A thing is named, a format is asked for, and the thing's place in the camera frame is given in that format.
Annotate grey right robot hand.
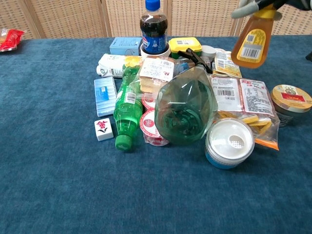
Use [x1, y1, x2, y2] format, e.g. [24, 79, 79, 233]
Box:
[231, 0, 312, 21]

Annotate honey bottle with yellow cap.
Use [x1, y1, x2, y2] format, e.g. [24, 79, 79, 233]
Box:
[230, 5, 275, 69]

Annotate cola bottle with blue cap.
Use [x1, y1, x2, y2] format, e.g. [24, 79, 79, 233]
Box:
[139, 0, 169, 55]

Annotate large clear green spray bottle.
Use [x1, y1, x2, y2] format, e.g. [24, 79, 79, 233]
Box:
[154, 47, 218, 146]

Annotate green plastic soda bottle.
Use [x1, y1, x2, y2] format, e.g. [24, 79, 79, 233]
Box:
[113, 63, 143, 151]

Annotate yellow sachet packet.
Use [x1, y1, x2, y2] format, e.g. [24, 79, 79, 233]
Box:
[212, 48, 242, 78]

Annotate grey round can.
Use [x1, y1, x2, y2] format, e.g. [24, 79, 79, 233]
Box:
[201, 45, 217, 64]

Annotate yellow lidded box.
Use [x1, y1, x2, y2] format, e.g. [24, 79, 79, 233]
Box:
[169, 37, 203, 59]

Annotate clear bag of yellow snacks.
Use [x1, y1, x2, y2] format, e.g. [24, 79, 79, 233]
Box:
[210, 74, 280, 151]

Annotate gold lidded glass jar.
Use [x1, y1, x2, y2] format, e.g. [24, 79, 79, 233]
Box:
[270, 84, 312, 127]

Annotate packaged crackers with white label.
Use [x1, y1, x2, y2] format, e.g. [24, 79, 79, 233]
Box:
[138, 57, 176, 94]

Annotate light blue carton box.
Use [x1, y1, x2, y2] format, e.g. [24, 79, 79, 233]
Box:
[109, 37, 143, 56]

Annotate white lidded jar blue label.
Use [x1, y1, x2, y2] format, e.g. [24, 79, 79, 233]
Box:
[205, 117, 255, 170]

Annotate red and white jelly cup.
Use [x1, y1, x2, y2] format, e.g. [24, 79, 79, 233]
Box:
[141, 92, 159, 110]
[139, 108, 171, 147]

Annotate white milk carton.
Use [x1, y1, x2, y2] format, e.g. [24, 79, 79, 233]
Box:
[96, 53, 128, 78]

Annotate blue tissue pack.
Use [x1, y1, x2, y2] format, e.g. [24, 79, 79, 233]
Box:
[94, 76, 117, 117]

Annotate woven rattan folding screen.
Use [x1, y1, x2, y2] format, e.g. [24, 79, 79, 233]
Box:
[0, 0, 312, 39]

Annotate white mahjong tile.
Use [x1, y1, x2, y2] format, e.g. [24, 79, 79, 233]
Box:
[94, 117, 115, 142]

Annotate red snack packet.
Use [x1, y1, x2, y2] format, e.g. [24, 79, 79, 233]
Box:
[0, 28, 26, 52]

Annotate blue tablecloth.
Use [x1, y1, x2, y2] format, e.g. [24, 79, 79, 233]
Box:
[0, 35, 312, 234]

